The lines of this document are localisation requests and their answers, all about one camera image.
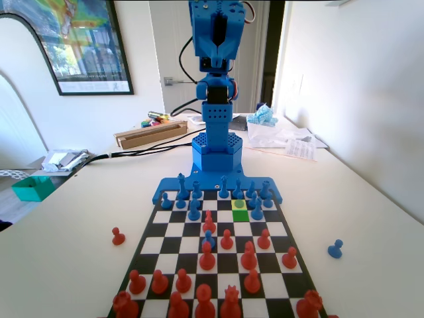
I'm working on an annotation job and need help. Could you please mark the red chess king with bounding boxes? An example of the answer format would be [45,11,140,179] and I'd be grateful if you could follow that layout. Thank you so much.
[194,284,216,318]

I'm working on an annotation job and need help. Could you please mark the long cardboard box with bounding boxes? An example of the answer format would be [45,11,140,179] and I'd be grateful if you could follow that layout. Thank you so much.
[113,121,189,150]

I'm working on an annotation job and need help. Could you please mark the red chess pawn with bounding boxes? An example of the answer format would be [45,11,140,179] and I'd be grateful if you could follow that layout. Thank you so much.
[128,270,146,295]
[151,270,169,295]
[257,228,272,250]
[282,246,298,270]
[220,229,234,250]
[111,227,127,246]
[174,268,192,294]
[244,268,261,294]

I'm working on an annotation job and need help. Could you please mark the blue chess king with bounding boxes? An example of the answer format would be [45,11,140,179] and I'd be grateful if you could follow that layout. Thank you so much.
[177,172,187,201]

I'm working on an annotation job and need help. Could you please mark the bag of blue packing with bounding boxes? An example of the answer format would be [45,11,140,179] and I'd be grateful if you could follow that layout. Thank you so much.
[246,104,280,129]

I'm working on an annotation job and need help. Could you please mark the red chess bishop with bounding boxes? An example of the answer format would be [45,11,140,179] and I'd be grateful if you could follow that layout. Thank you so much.
[168,291,190,318]
[199,241,216,271]

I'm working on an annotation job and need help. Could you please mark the printed instruction sheet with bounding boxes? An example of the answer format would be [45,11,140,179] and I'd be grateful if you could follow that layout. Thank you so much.
[284,137,319,162]

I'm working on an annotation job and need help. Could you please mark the white arched panel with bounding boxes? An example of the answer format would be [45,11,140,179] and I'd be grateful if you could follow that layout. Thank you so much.
[0,71,49,170]

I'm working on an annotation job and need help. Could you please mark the clear plastic bag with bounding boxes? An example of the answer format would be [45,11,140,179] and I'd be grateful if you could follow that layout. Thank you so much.
[246,122,290,148]

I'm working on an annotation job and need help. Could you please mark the teal plastic box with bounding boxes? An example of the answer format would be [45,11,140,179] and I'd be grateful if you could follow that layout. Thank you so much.
[11,175,56,202]

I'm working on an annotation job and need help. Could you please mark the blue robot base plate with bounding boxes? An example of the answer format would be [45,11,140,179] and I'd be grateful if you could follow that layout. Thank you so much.
[152,162,284,205]

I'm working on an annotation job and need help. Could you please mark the red chess rook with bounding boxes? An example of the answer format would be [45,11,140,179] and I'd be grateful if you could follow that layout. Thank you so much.
[295,290,323,318]
[112,290,139,318]

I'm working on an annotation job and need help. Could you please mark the red chess queen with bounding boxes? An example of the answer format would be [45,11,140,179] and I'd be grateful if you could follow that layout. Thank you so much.
[220,284,242,318]

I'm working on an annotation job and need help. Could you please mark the white door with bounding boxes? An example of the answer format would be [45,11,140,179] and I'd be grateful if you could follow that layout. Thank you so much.
[148,0,268,115]

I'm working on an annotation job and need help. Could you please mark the white paper sheets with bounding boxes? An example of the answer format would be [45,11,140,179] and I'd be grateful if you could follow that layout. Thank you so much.
[281,127,329,149]

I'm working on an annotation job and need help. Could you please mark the silver packaging pile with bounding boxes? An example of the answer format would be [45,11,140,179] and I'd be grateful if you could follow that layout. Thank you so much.
[41,148,90,173]

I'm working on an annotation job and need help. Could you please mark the white dotted cloth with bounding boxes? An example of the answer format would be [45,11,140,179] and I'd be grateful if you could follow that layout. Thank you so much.
[0,168,26,182]

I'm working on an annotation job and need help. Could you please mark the black white chessboard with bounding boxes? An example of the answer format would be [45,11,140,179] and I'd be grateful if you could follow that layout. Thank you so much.
[107,189,329,318]

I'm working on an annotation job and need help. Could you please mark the black power cable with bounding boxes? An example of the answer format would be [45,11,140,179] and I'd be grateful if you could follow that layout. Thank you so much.
[170,98,203,117]

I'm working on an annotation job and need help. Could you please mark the black framed map poster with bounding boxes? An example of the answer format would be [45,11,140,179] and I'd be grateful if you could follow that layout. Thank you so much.
[31,0,135,97]

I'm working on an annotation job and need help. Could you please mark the grey pad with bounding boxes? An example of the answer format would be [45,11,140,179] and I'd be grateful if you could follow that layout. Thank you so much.
[230,115,250,132]

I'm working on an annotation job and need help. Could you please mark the black cable bundle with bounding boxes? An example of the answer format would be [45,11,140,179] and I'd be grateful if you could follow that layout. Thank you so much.
[74,131,200,170]

